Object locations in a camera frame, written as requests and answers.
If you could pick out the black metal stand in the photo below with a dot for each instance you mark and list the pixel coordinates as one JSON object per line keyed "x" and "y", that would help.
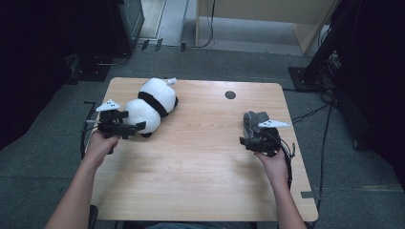
{"x": 318, "y": 60}

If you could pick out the dark round table grommet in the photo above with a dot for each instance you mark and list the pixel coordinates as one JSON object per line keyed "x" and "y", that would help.
{"x": 230, "y": 94}

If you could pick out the person's right hand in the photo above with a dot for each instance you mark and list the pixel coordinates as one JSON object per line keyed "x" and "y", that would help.
{"x": 275, "y": 168}

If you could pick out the black cabinet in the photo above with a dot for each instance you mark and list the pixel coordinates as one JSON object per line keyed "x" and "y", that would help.
{"x": 127, "y": 25}

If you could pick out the panda plush toy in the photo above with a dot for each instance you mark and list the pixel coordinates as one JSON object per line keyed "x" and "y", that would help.
{"x": 140, "y": 111}

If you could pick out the black curtain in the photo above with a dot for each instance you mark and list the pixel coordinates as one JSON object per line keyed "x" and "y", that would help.
{"x": 38, "y": 63}
{"x": 375, "y": 79}

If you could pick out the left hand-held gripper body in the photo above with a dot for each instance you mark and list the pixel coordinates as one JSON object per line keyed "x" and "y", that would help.
{"x": 110, "y": 125}

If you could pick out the wooden cabinet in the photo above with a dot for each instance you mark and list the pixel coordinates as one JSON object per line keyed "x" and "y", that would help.
{"x": 254, "y": 12}

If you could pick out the grey cloth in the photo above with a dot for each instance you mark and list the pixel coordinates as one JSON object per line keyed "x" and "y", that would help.
{"x": 253, "y": 119}

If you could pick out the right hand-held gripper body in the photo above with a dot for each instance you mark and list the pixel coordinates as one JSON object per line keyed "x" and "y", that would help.
{"x": 269, "y": 143}

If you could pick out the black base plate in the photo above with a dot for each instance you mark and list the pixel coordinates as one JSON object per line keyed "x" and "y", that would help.
{"x": 89, "y": 71}

